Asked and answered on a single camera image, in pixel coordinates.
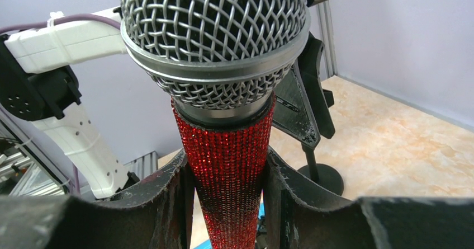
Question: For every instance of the round base mic stand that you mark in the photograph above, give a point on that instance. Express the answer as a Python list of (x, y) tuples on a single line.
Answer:
[(302, 112)]

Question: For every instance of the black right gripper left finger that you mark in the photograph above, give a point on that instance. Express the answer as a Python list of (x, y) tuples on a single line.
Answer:
[(154, 213)]

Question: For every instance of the blue microphone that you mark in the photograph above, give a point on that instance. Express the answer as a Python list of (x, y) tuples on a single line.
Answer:
[(248, 232)]

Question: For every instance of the red glitter microphone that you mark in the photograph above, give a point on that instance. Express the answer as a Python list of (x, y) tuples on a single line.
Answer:
[(220, 61)]

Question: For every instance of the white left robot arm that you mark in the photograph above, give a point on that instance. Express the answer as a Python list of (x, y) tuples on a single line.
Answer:
[(38, 85)]

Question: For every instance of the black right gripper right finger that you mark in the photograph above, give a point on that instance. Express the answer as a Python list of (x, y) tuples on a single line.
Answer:
[(301, 214)]

